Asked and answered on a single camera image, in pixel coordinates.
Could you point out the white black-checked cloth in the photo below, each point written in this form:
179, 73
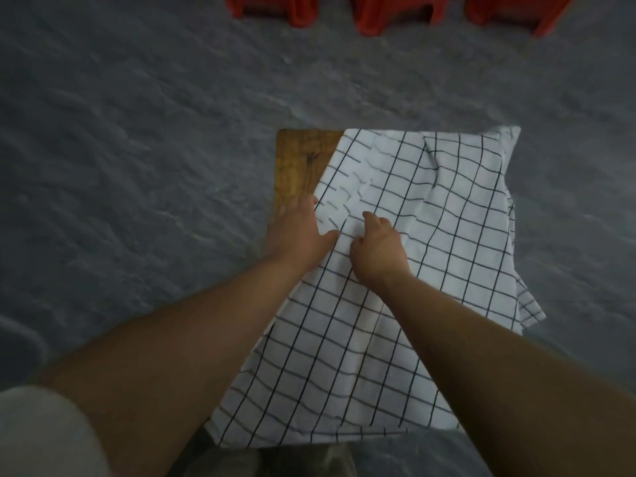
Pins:
447, 233

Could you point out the person's left hand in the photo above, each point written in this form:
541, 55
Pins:
295, 233

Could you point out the red plastic stool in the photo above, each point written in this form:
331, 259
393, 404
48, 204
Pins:
278, 4
516, 9
392, 12

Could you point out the person's white shirt sleeve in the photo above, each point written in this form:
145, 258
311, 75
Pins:
39, 432

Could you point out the person's right hand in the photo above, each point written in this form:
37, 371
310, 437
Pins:
380, 255

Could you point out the person's right thumb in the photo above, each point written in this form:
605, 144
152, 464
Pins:
355, 244

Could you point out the person's left thumb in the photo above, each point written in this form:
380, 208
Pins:
329, 239

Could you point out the person's left forearm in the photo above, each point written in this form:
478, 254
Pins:
184, 352

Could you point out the person's right forearm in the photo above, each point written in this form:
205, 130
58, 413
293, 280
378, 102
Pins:
497, 382

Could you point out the person's grey trousers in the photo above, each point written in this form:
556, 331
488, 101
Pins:
258, 462

